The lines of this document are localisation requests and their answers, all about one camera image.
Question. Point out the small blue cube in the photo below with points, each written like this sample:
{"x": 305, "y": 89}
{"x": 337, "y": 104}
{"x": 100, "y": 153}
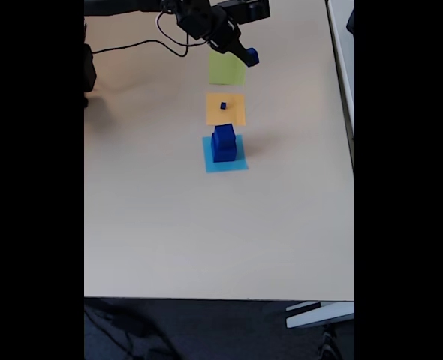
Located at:
{"x": 252, "y": 57}

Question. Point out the green paper square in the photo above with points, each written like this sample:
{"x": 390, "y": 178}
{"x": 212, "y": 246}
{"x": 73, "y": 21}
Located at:
{"x": 225, "y": 71}

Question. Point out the orange paper square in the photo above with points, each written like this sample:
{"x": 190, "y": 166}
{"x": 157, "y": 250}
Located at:
{"x": 214, "y": 116}

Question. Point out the light blue paper square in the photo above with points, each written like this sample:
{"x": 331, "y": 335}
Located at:
{"x": 208, "y": 165}

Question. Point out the medium blue cube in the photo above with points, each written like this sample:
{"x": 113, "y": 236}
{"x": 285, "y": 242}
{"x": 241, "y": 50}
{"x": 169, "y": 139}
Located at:
{"x": 224, "y": 132}

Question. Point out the white side table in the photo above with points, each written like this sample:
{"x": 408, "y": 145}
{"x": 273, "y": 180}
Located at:
{"x": 343, "y": 56}

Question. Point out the largest blue cube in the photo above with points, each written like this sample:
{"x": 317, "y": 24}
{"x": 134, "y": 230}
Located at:
{"x": 224, "y": 154}

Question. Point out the dark chair part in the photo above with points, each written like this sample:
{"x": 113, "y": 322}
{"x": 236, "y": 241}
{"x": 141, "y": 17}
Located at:
{"x": 351, "y": 22}

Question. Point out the white table foot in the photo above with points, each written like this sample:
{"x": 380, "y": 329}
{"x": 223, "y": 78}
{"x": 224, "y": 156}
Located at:
{"x": 319, "y": 317}

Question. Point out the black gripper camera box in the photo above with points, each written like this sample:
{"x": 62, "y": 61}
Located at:
{"x": 251, "y": 9}

